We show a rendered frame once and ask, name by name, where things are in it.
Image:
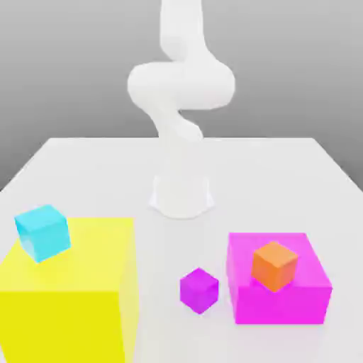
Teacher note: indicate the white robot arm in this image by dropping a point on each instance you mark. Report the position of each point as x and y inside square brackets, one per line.
[181, 85]

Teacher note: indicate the small purple cube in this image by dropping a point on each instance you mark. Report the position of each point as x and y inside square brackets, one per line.
[199, 290]

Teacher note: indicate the small orange cube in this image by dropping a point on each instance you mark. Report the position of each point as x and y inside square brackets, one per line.
[273, 266]

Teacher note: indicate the small cyan cube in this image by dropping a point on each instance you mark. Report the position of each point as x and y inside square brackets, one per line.
[42, 234]

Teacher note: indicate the large yellow box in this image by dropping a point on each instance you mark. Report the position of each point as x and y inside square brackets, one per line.
[71, 297]

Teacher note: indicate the large magenta box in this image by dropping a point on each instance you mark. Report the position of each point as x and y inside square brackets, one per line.
[283, 306]

